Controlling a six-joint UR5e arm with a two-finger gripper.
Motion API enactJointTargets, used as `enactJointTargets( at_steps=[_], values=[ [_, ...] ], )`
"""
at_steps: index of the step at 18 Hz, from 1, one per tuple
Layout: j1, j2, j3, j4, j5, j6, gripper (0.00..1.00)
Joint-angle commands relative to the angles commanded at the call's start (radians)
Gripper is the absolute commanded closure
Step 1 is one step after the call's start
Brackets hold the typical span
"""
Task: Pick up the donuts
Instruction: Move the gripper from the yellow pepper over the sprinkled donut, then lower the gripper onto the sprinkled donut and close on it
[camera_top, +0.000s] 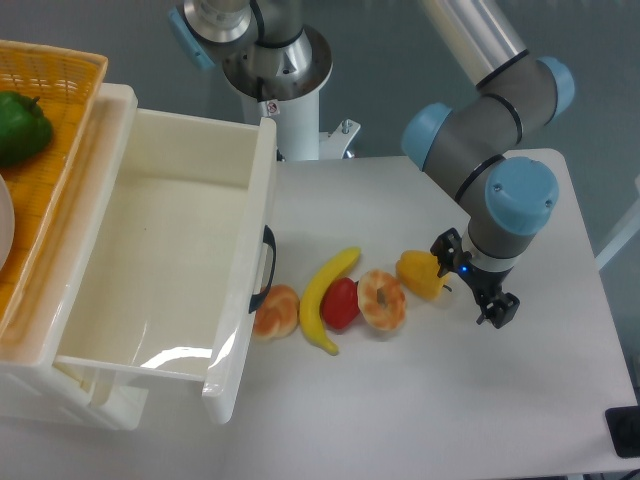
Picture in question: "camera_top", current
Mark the braided bread roll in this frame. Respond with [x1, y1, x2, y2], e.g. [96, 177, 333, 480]
[252, 284, 300, 341]

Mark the white plate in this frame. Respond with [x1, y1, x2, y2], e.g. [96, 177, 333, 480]
[0, 178, 15, 268]

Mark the orange wicker basket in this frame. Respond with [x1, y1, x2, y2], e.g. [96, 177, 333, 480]
[1, 40, 108, 331]

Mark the black drawer handle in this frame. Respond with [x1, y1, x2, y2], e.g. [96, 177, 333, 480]
[249, 225, 277, 313]

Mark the white open drawer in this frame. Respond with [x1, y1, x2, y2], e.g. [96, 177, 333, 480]
[56, 109, 276, 430]

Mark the white drawer cabinet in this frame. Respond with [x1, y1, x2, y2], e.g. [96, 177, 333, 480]
[0, 82, 151, 432]

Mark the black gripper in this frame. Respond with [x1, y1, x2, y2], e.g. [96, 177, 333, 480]
[430, 228, 520, 329]

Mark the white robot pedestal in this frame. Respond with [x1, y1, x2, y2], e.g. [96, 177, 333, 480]
[222, 24, 362, 164]

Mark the green bell pepper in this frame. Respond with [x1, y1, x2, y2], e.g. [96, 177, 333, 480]
[1, 91, 53, 167]

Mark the yellow bell pepper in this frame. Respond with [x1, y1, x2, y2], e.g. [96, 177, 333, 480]
[396, 250, 449, 301]

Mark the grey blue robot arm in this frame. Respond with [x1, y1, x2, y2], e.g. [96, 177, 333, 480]
[168, 1, 575, 328]

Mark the glazed donut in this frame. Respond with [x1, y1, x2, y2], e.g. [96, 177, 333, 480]
[357, 269, 406, 332]

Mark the black box at table edge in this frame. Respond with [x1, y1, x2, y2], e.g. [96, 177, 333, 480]
[605, 405, 640, 458]

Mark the yellow banana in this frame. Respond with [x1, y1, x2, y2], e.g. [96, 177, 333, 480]
[299, 246, 361, 356]

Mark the red bell pepper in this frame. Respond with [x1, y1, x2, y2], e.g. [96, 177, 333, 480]
[321, 277, 360, 330]

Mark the white frame at right edge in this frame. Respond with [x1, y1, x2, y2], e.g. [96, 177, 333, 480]
[595, 176, 639, 271]

